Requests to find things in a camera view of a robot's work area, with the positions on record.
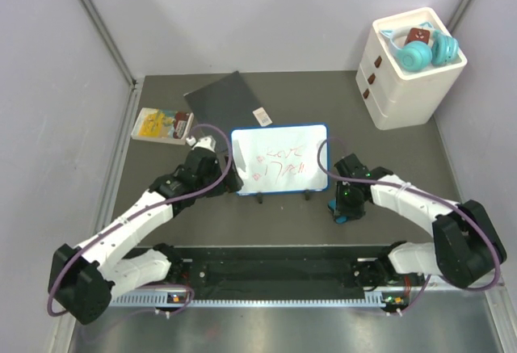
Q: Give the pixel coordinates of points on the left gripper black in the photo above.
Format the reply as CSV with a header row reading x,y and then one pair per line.
x,y
233,183

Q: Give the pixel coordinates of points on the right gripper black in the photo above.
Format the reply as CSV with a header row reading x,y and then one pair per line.
x,y
342,208

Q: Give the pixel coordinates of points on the blue whiteboard eraser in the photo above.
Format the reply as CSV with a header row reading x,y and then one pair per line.
x,y
337,217

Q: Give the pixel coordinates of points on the blue framed whiteboard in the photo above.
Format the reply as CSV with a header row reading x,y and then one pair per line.
x,y
281,159

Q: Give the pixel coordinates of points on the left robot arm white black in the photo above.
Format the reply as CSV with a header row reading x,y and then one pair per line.
x,y
84,279

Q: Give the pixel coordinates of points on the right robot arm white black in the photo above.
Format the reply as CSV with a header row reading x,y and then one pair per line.
x,y
464,247

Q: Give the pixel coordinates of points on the yellow picture book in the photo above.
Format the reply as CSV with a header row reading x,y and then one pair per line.
x,y
162,126

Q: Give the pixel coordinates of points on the dark grey notebook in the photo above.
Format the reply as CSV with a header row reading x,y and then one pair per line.
x,y
228,104

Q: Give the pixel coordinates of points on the teal headphones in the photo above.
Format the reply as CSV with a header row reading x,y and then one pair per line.
x,y
416,56

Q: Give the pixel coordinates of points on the brown square toy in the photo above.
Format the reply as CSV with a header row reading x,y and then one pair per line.
x,y
417,34

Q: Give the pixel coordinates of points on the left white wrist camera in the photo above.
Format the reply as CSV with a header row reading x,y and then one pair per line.
x,y
207,143

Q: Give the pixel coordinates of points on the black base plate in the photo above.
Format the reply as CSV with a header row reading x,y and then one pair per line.
x,y
279,272

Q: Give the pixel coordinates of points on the grey slotted cable duct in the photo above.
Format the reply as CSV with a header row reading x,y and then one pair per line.
x,y
171,299

